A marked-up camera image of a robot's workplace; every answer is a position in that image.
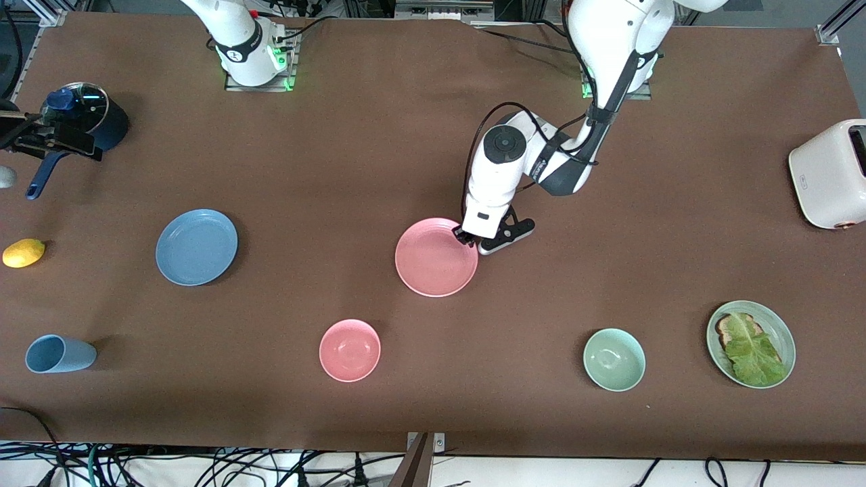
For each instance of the green plate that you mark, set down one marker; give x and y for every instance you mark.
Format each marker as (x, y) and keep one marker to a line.
(778, 331)

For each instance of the small metal bracket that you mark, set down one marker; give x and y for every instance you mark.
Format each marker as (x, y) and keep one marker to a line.
(440, 443)

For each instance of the white toaster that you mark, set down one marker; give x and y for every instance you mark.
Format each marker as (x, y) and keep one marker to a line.
(825, 176)

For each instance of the aluminium frame profile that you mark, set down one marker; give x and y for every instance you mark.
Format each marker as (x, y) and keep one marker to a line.
(51, 13)
(829, 34)

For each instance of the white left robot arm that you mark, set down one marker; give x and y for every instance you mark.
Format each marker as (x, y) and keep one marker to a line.
(609, 34)

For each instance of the green bowl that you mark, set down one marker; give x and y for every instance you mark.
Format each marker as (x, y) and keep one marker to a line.
(614, 360)

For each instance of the pink bowl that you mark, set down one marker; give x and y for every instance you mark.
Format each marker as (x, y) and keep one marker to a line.
(350, 350)

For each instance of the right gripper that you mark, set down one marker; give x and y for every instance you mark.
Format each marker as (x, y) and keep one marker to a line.
(49, 137)

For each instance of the dark blue saucepan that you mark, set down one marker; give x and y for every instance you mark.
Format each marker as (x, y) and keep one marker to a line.
(118, 125)

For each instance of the green lettuce leaf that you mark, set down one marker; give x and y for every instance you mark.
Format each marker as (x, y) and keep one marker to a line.
(754, 355)

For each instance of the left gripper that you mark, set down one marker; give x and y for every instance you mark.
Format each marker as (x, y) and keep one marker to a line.
(465, 237)

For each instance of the blue cup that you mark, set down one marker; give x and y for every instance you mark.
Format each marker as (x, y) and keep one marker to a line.
(64, 355)

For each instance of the brown table mat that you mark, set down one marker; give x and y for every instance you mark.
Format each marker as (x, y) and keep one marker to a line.
(676, 270)

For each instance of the dark brown post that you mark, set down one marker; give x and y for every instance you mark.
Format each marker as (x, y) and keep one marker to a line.
(414, 470)

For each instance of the grey metal equipment box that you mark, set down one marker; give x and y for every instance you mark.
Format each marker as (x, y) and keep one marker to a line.
(440, 10)

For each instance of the blue plate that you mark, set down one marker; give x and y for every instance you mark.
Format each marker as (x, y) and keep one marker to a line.
(196, 247)

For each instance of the glass lid blue knob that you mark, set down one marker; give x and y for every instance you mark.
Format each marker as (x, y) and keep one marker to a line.
(91, 101)

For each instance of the yellow lemon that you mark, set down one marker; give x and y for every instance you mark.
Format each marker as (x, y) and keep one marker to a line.
(24, 253)

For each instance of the pink plate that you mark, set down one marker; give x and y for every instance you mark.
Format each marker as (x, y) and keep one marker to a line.
(433, 260)

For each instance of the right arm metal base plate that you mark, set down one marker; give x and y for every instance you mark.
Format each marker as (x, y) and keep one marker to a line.
(233, 86)

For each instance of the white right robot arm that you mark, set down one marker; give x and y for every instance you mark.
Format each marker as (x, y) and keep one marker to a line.
(237, 40)

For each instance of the bread slice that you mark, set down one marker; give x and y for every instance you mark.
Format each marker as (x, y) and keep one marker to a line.
(725, 329)

